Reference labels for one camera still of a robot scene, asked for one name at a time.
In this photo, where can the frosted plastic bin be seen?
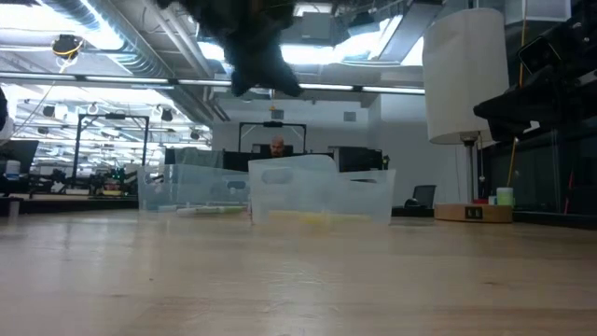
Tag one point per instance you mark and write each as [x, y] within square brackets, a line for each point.
[322, 191]

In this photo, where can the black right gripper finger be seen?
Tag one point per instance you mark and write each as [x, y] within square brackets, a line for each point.
[510, 112]

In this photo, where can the linear ceiling light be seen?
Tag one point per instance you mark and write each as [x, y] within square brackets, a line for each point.
[373, 88]

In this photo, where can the black desk monitor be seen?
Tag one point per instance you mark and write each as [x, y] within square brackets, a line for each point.
[359, 158]
[21, 154]

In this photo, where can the light green Sharpie highlighter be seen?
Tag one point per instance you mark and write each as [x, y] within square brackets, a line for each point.
[210, 211]

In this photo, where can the black frame stand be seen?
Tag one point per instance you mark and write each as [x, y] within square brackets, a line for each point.
[273, 124]
[112, 116]

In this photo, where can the white shade lamp wooden base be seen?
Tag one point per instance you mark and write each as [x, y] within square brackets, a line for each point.
[466, 74]

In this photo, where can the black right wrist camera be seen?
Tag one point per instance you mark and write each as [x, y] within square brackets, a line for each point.
[538, 55]

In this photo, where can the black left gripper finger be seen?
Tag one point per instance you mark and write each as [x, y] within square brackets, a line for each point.
[280, 77]
[245, 79]

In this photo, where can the white container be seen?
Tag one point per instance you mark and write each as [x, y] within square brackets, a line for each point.
[13, 170]

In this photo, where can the green cup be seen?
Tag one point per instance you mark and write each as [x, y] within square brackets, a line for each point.
[504, 196]

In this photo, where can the person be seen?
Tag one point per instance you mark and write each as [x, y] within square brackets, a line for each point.
[277, 147]

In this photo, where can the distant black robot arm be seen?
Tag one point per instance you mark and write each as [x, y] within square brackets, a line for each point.
[107, 179]

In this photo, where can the black office chair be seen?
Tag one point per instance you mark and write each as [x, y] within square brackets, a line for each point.
[424, 193]

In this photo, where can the clear plastic bin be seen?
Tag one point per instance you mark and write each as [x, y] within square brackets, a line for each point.
[196, 186]

